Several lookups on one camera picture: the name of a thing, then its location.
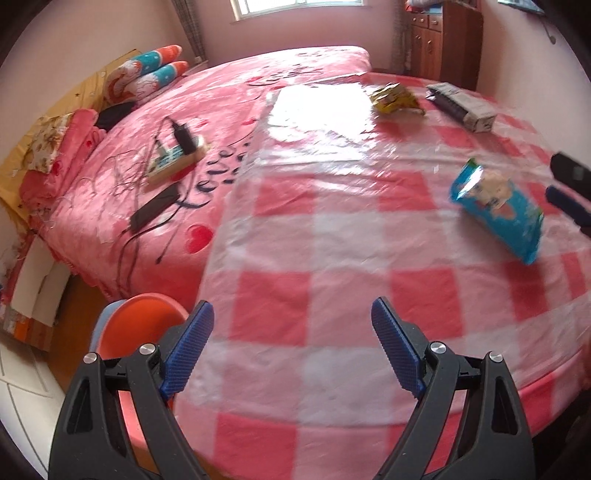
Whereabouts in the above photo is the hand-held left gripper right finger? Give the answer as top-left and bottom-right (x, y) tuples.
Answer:
(372, 296), (539, 480)

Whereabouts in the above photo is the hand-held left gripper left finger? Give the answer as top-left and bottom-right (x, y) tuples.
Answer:
(48, 300), (215, 480)

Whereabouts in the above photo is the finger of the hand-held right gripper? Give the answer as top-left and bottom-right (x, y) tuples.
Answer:
(545, 185), (591, 236)
(551, 151), (591, 190)

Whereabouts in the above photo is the orange plastic stool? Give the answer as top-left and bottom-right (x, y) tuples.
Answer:
(90, 292), (192, 480)

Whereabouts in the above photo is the blue snack bag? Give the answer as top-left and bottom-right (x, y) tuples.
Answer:
(450, 158), (546, 265)

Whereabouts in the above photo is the small milk carton box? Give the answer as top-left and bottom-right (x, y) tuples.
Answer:
(425, 82), (498, 134)

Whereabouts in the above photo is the yellow green snack bag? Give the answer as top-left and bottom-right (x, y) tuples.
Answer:
(368, 83), (426, 116)

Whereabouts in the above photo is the red white checked plastic sheet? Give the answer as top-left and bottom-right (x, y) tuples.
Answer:
(175, 71), (591, 480)

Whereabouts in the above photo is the white cardboard piece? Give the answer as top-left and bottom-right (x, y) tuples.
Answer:
(10, 240), (71, 326)

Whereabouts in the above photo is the orange printed box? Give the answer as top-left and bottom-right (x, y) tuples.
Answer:
(2, 307), (54, 352)

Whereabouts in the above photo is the brown wooden wardrobe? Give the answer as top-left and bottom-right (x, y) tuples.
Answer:
(409, 0), (484, 90)

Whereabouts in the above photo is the beige power strip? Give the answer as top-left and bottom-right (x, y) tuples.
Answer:
(145, 136), (211, 186)

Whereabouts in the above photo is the black charger plug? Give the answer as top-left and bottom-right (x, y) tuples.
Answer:
(170, 121), (197, 154)

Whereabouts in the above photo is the plaid curtain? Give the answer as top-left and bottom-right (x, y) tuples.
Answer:
(171, 0), (207, 63)
(390, 0), (413, 73)

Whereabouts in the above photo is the pink folded blanket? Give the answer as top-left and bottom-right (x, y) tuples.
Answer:
(21, 109), (108, 215)

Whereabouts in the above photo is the dark cloth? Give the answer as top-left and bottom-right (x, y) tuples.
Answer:
(95, 102), (138, 131)

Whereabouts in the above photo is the pink bed cover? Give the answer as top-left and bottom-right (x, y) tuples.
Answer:
(28, 45), (372, 301)

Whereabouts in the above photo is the floral pillow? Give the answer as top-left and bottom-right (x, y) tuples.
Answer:
(25, 114), (75, 174)

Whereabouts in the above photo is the cartoon bolster pillow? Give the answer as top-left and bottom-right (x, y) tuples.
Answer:
(102, 45), (183, 100)
(129, 60), (190, 106)

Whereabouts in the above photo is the yellow star sheet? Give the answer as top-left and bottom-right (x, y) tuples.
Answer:
(0, 48), (141, 222)

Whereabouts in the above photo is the window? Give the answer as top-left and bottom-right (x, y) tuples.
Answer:
(228, 0), (365, 21)

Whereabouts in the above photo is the black power adapter with cable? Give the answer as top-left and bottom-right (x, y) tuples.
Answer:
(111, 117), (185, 296)

